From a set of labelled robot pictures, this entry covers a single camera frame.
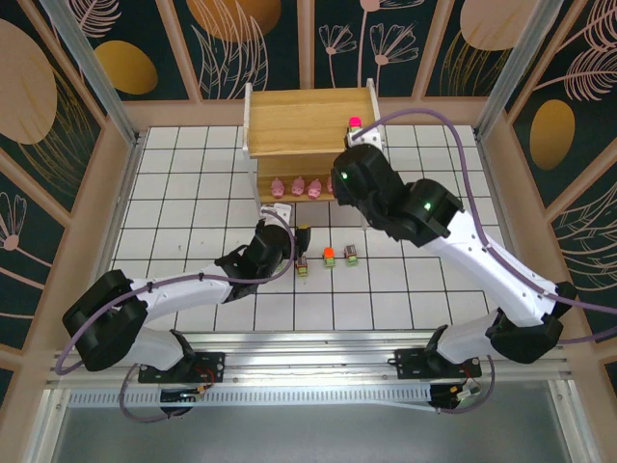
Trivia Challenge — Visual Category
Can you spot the two-tier wooden shelf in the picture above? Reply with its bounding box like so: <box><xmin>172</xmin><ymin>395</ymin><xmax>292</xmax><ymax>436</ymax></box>
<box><xmin>242</xmin><ymin>79</ymin><xmax>388</xmax><ymax>233</ymax></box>

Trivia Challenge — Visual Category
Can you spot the grey metal panel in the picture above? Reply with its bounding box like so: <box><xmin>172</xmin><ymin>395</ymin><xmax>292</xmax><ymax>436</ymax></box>
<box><xmin>47</xmin><ymin>407</ymin><xmax>575</xmax><ymax>463</ymax></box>

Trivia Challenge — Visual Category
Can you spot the purple cable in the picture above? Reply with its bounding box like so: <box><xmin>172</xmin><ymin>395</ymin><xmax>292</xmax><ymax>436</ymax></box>
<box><xmin>54</xmin><ymin>224</ymin><xmax>296</xmax><ymax>424</ymax></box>
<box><xmin>354</xmin><ymin>108</ymin><xmax>617</xmax><ymax>417</ymax></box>

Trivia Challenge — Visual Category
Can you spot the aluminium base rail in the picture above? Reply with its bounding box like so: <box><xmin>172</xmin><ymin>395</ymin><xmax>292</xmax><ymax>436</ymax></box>
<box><xmin>47</xmin><ymin>331</ymin><xmax>573</xmax><ymax>387</ymax></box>

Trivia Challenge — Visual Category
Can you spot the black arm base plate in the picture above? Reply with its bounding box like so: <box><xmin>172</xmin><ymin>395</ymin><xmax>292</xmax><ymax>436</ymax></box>
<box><xmin>394</xmin><ymin>347</ymin><xmax>482</xmax><ymax>380</ymax></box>
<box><xmin>138</xmin><ymin>351</ymin><xmax>227</xmax><ymax>385</ymax></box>

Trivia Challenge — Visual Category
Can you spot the white slotted cable duct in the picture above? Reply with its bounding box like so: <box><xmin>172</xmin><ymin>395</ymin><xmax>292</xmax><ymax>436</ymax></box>
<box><xmin>67</xmin><ymin>388</ymin><xmax>438</xmax><ymax>412</ymax></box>

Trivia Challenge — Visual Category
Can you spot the base electronics with wires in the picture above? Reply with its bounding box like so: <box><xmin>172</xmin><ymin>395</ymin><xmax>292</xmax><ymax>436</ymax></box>
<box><xmin>160</xmin><ymin>370</ymin><xmax>217</xmax><ymax>417</ymax></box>
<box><xmin>430</xmin><ymin>375</ymin><xmax>484</xmax><ymax>415</ymax></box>

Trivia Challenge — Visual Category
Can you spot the aluminium corner post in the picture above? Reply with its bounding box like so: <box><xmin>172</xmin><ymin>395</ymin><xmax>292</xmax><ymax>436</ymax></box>
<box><xmin>38</xmin><ymin>0</ymin><xmax>144</xmax><ymax>149</ymax></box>
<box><xmin>474</xmin><ymin>0</ymin><xmax>566</xmax><ymax>140</ymax></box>

